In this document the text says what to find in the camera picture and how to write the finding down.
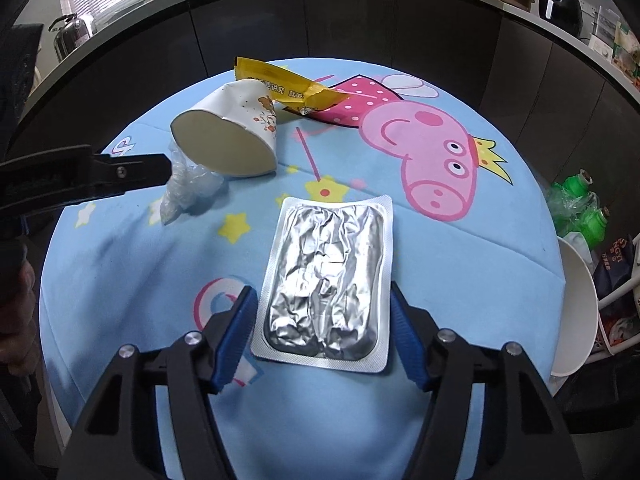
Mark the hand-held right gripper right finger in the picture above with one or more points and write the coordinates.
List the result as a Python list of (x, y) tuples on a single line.
[(407, 345)]

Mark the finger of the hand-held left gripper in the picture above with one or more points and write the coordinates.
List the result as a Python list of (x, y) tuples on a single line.
[(135, 172)]

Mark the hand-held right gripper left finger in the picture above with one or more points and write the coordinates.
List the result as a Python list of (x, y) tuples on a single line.
[(235, 340)]

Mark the clear plastic bag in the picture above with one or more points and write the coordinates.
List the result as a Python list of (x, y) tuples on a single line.
[(187, 185)]

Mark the silver foil blister pack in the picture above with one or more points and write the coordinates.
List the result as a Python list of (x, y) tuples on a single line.
[(325, 285)]

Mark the person's left hand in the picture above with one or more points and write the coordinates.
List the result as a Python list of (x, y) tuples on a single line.
[(25, 320)]

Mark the white printed paper cup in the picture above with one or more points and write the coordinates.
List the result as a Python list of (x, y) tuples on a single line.
[(225, 145)]

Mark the stainless steel kettle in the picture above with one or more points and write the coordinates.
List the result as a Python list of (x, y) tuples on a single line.
[(70, 35)]

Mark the white chair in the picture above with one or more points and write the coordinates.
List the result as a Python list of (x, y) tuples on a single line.
[(575, 310)]

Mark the yellow snack wrapper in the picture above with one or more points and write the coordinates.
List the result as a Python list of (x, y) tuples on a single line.
[(300, 92)]

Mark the dark blue shopping bag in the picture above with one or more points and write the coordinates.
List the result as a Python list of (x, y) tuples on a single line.
[(612, 270)]

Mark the white metal storage rack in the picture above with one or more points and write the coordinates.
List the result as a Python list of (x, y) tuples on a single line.
[(622, 295)]

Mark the green plastic bottle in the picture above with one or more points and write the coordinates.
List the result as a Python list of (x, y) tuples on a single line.
[(572, 187), (595, 222)]

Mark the food package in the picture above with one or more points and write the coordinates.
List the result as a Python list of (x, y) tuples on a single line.
[(627, 50)]

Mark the black air fryer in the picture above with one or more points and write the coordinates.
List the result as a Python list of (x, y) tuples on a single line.
[(560, 7)]

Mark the clear plastic container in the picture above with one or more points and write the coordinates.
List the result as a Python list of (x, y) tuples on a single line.
[(604, 30)]

